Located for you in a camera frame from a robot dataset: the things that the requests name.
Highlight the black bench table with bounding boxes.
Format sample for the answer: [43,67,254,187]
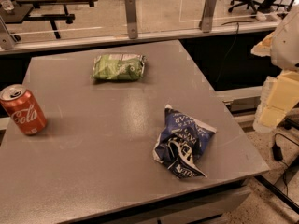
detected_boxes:
[0,0,98,39]

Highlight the clear plastic bottle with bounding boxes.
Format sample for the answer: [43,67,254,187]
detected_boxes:
[0,0,14,12]

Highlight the metal glass bracket left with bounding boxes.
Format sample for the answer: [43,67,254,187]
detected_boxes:
[0,16,16,49]

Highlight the metal glass bracket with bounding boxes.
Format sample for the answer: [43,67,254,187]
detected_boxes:
[124,0,138,39]
[0,16,16,49]
[199,0,217,33]

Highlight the black cable with adapter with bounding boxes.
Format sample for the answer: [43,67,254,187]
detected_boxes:
[271,132,299,198]

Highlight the metal glass bracket right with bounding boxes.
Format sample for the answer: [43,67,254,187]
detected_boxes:
[199,0,217,33]

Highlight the green chip bag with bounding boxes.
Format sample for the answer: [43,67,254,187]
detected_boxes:
[93,53,146,81]

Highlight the metal glass bracket middle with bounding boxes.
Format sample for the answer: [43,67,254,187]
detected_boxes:
[124,0,138,39]

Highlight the white shoe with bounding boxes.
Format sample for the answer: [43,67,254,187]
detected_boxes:
[256,12,267,21]

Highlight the blue chip bag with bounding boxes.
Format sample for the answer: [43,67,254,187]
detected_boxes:
[152,105,217,179]

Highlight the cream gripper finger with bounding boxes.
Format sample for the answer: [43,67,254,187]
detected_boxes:
[250,33,274,57]

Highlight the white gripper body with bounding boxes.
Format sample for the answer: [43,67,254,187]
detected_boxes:
[270,5,299,71]

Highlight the red Coca-Cola can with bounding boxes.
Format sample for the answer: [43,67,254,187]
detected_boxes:
[0,84,47,135]

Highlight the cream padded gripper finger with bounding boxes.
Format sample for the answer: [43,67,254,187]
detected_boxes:
[253,70,299,133]

